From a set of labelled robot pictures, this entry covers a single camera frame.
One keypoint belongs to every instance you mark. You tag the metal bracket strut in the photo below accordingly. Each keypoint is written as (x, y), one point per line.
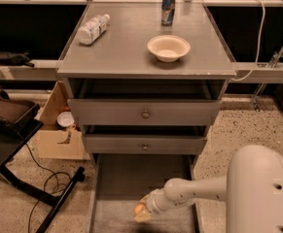
(261, 87)

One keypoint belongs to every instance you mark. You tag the black chair stand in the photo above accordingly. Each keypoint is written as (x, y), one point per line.
(17, 126)

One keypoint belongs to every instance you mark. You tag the black object on ledge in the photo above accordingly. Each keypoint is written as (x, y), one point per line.
(15, 59)

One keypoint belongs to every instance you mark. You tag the grey top drawer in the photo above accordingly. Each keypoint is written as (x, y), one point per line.
(143, 102)

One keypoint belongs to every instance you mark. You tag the cardboard box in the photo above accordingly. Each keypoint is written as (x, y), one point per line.
(54, 141)

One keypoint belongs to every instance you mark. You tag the orange fruit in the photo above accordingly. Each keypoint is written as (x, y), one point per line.
(139, 208)

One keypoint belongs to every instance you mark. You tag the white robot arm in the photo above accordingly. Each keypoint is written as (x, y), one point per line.
(252, 190)

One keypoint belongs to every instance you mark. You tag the clear plastic water bottle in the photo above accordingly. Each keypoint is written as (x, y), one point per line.
(93, 29)

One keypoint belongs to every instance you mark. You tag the grey middle drawer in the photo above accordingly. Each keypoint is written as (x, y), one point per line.
(145, 139)

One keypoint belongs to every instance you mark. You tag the blue drink can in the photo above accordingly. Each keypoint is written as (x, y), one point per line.
(167, 12)

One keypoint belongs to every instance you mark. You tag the grey open bottom drawer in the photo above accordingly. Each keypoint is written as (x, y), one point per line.
(123, 179)

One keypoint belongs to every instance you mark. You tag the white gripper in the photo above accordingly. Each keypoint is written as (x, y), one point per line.
(152, 204)

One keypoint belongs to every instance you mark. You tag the grey drawer cabinet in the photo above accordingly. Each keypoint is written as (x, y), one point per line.
(121, 52)

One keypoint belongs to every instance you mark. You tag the white paper bowl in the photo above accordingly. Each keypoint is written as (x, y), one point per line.
(168, 48)

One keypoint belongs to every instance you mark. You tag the small white bowl in box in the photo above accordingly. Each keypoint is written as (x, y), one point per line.
(65, 119)

